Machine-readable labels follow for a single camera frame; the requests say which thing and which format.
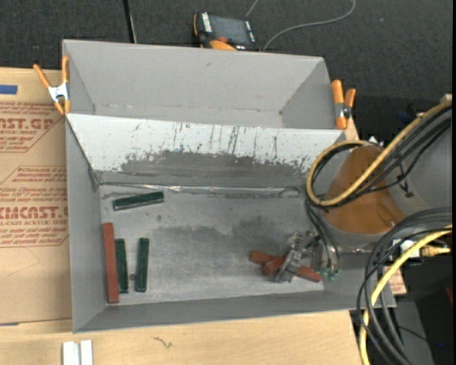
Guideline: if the dark green flat block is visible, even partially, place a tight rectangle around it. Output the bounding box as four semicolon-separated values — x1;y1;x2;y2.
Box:
135;236;150;294
114;238;130;294
112;191;166;212

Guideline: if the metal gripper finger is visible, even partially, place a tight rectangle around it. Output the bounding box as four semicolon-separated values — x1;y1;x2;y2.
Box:
287;232;307;253
274;251;304;284

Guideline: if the red-brown flat block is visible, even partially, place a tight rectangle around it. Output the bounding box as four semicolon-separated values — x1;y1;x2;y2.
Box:
101;222;121;304
249;250;322;284
261;258;290;277

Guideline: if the grey metal bin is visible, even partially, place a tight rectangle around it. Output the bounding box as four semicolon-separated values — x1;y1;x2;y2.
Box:
62;39;398;334

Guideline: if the brown cardboard board red print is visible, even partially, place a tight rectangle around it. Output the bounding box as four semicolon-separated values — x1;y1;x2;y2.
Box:
0;65;74;326

